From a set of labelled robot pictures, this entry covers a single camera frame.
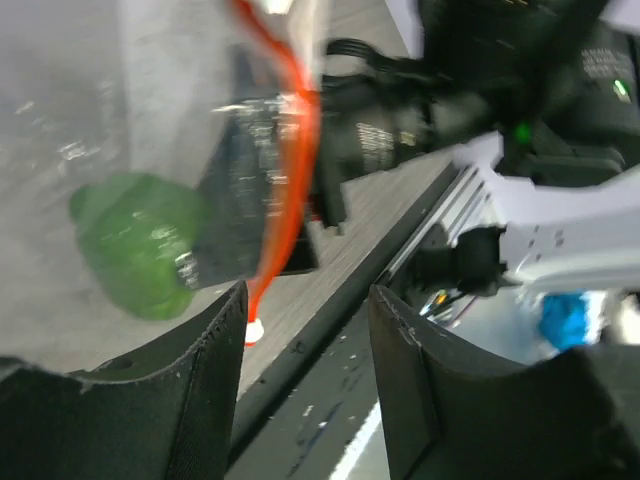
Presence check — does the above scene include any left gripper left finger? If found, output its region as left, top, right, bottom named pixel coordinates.
left=1, top=282, right=247, bottom=480

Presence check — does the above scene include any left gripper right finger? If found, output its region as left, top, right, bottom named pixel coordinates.
left=368, top=286, right=639, bottom=479

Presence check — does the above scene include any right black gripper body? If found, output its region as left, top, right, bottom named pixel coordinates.
left=189, top=44, right=318, bottom=289

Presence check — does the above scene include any clear orange zip top bag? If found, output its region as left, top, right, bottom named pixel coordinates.
left=1, top=1, right=331, bottom=356

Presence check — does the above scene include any green fake pepper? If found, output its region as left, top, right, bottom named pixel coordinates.
left=69, top=171, right=210, bottom=320

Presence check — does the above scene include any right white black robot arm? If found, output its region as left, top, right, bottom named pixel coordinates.
left=175, top=1, right=639, bottom=298

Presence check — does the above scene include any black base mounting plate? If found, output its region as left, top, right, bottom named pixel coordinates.
left=227, top=279, right=391, bottom=480

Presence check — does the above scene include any aluminium frame rail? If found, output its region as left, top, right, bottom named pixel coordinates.
left=376, top=166, right=495, bottom=305

